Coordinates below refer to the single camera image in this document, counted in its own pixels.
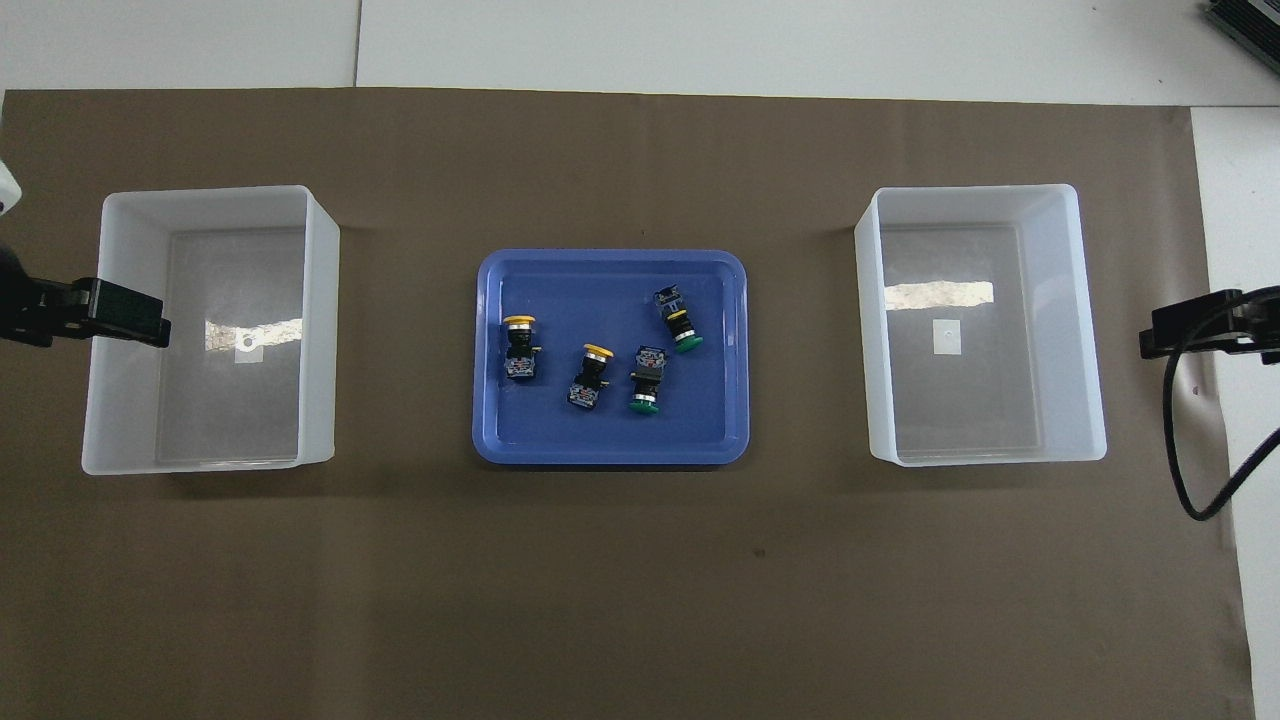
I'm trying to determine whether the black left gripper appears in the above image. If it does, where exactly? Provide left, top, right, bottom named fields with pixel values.
left=0, top=245, right=172, bottom=350

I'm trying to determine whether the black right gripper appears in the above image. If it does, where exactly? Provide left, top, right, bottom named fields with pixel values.
left=1139, top=287, right=1280, bottom=366

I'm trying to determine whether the yellow push button switch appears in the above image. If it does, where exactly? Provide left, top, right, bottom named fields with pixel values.
left=503, top=314, right=542, bottom=381
left=567, top=343, right=615, bottom=411

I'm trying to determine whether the green push button switch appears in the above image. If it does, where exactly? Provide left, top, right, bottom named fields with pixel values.
left=628, top=345, right=668, bottom=415
left=653, top=286, right=704, bottom=354

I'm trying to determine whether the translucent white plastic box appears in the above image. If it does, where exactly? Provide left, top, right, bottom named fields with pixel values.
left=854, top=183, right=1108, bottom=468
left=82, top=185, right=341, bottom=476

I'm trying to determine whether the dark grey metal device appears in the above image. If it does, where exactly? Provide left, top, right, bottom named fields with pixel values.
left=1203, top=0, right=1280, bottom=64

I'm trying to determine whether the blue plastic tray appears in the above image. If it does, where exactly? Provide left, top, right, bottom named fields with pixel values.
left=472, top=249, right=750, bottom=467

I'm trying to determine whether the brown paper table mat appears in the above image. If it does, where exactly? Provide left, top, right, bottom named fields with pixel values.
left=0, top=88, right=1256, bottom=720

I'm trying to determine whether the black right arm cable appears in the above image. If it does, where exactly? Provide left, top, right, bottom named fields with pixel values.
left=1162, top=290, right=1280, bottom=522

